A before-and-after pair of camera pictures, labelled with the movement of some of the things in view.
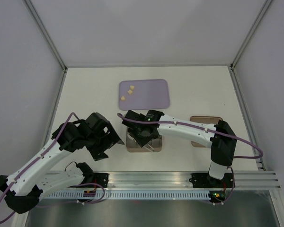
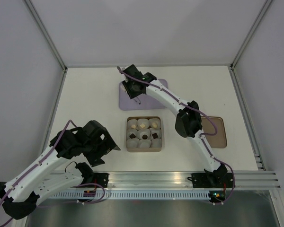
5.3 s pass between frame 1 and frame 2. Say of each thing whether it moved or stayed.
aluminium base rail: stayed
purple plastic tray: stayed
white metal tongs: moved
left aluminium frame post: stayed
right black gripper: moved
